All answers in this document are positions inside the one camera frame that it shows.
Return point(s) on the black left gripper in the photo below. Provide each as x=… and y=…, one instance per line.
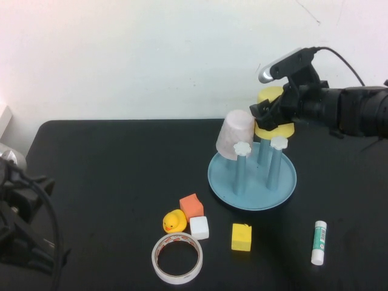
x=21, y=194

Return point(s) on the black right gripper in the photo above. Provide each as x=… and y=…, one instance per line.
x=298, y=97

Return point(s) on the yellow cup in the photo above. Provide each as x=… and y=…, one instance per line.
x=268, y=94

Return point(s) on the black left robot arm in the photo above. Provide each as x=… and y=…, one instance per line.
x=21, y=248

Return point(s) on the pale pink cup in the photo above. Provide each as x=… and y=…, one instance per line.
x=233, y=133

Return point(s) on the blue cup stand white caps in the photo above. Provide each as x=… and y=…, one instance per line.
x=251, y=194

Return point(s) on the white cabinet panel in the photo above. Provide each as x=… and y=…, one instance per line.
x=4, y=121

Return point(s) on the orange foam cube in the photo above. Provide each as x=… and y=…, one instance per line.
x=191, y=206

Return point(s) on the yellow foam cube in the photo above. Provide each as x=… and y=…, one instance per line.
x=241, y=238

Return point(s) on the white foam cube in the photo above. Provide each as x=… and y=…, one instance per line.
x=199, y=227

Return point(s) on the green white glue stick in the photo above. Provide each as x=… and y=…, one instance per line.
x=319, y=242

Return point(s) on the yellow rubber duck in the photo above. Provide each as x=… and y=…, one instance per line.
x=175, y=221

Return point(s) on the white tape roll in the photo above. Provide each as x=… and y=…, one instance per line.
x=188, y=239

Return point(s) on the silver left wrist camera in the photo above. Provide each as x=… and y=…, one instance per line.
x=12, y=159

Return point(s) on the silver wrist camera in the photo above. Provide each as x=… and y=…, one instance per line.
x=285, y=65
x=12, y=159

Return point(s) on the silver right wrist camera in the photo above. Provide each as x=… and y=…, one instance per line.
x=285, y=65

